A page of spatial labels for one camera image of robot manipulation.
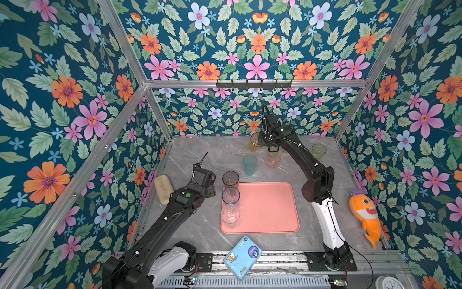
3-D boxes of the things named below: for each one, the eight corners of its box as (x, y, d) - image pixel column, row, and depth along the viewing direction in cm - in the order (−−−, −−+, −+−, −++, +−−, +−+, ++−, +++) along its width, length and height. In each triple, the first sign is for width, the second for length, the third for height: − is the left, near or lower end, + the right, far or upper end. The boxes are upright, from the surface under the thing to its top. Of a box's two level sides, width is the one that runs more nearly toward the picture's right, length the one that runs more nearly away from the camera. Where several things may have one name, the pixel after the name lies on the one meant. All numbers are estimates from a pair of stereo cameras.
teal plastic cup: (243, 175, 103) (243, 164, 94) (243, 167, 106) (243, 155, 98) (256, 175, 103) (257, 164, 94) (256, 167, 106) (257, 155, 98)
